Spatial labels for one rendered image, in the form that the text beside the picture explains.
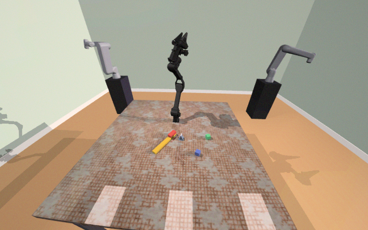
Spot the yellow bar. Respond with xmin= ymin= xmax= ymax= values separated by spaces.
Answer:
xmin=152 ymin=130 xmax=176 ymax=154

